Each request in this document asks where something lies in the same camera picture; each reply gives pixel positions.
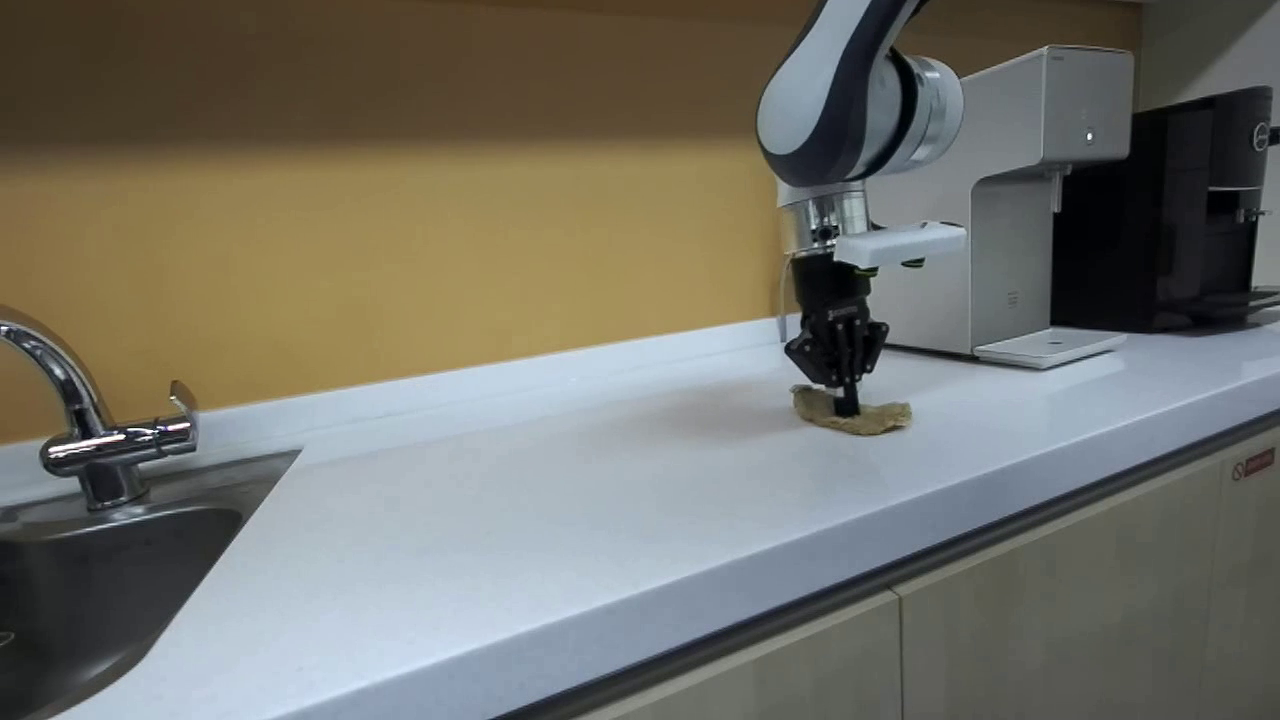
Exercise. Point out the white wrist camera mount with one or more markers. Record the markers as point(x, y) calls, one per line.
point(896, 245)

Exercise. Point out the brown fuzzy cloth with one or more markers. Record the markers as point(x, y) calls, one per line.
point(870, 421)

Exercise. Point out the white water dispenser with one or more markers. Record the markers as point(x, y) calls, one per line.
point(990, 293)

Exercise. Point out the chrome sink faucet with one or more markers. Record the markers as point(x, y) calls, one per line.
point(98, 452)

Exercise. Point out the black coffee machine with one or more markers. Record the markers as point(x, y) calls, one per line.
point(1166, 237)

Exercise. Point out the right beige cabinet door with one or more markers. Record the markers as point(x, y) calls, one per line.
point(1158, 601)

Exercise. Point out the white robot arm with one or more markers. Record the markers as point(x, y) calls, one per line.
point(843, 109)

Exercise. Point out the stainless steel sink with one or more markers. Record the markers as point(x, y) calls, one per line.
point(84, 594)

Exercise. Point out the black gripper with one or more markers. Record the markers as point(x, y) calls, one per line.
point(829, 293)

